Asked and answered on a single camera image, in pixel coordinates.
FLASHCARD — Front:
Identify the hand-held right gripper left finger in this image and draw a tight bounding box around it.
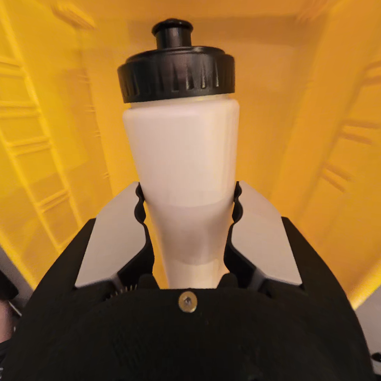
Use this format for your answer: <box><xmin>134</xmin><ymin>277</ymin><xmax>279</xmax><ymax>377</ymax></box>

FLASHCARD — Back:
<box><xmin>74</xmin><ymin>182</ymin><xmax>155</xmax><ymax>291</ymax></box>

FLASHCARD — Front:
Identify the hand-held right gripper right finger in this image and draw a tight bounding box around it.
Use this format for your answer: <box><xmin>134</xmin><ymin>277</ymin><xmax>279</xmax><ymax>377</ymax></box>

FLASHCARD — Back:
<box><xmin>224</xmin><ymin>181</ymin><xmax>303</xmax><ymax>288</ymax></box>

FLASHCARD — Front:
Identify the white plastic bottle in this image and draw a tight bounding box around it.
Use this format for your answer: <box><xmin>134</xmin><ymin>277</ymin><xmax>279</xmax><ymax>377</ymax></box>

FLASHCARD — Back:
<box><xmin>122</xmin><ymin>94</ymin><xmax>241</xmax><ymax>289</ymax></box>

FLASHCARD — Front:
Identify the yellow plastic bin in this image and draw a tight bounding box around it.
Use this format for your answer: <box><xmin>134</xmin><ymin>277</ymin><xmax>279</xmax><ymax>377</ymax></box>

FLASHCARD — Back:
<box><xmin>0</xmin><ymin>0</ymin><xmax>381</xmax><ymax>310</ymax></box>

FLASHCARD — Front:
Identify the black bottle lid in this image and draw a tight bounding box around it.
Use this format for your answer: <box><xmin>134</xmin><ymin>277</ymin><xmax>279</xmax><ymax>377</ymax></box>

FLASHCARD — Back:
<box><xmin>117</xmin><ymin>18</ymin><xmax>236</xmax><ymax>104</ymax></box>

